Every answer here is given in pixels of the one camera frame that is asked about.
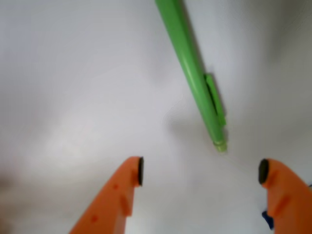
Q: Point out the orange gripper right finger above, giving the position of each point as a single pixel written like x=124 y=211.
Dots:
x=289 y=198

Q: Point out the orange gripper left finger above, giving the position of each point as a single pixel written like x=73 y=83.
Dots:
x=109 y=210

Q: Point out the blue black ballpoint pen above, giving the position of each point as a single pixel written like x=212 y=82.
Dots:
x=268 y=219

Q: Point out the green mechanical pencil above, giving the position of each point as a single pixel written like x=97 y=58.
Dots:
x=202 y=85

